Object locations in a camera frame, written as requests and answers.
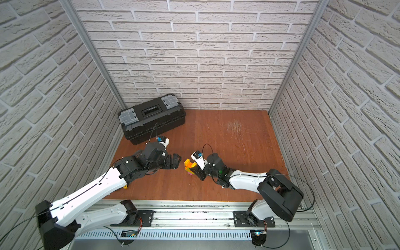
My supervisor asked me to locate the aluminium corner post right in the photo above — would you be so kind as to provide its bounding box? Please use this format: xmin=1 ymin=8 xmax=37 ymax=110
xmin=268 ymin=0 xmax=330 ymax=115

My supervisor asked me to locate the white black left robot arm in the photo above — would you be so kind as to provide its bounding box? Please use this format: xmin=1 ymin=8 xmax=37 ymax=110
xmin=35 ymin=138 xmax=181 ymax=250

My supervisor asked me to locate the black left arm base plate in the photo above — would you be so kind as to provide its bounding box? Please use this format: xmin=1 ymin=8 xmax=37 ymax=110
xmin=126 ymin=210 xmax=155 ymax=227

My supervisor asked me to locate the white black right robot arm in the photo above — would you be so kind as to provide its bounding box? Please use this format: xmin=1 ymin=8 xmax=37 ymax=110
xmin=184 ymin=151 xmax=304 ymax=227

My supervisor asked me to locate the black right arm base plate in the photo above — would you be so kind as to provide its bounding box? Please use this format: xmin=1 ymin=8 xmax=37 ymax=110
xmin=233 ymin=211 xmax=276 ymax=228

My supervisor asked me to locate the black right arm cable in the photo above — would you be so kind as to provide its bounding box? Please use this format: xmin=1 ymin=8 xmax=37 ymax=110
xmin=259 ymin=173 xmax=316 ymax=249

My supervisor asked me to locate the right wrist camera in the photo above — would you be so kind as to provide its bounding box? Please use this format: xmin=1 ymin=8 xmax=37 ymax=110
xmin=191 ymin=151 xmax=208 ymax=170

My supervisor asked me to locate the aluminium corner post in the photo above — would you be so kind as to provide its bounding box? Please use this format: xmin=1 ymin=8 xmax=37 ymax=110
xmin=60 ymin=0 xmax=127 ymax=109
xmin=268 ymin=0 xmax=330 ymax=115

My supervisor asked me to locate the white perforated cable tray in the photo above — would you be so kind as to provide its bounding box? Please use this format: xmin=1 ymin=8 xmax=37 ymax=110
xmin=77 ymin=229 xmax=251 ymax=241

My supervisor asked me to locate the green long lego brick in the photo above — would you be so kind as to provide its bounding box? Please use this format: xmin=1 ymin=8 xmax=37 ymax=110
xmin=185 ymin=168 xmax=194 ymax=175

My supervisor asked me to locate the orange long lego brick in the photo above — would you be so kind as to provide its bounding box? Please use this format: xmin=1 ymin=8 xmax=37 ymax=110
xmin=184 ymin=159 xmax=198 ymax=170

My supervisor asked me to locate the black plastic toolbox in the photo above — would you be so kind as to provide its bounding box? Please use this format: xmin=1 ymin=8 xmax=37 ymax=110
xmin=118 ymin=94 xmax=186 ymax=145

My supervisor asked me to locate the aluminium corner post left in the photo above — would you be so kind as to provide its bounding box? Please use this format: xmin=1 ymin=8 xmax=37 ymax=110
xmin=60 ymin=0 xmax=127 ymax=109

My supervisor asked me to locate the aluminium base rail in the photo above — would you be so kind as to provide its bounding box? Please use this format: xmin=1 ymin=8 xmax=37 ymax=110
xmin=71 ymin=199 xmax=323 ymax=231

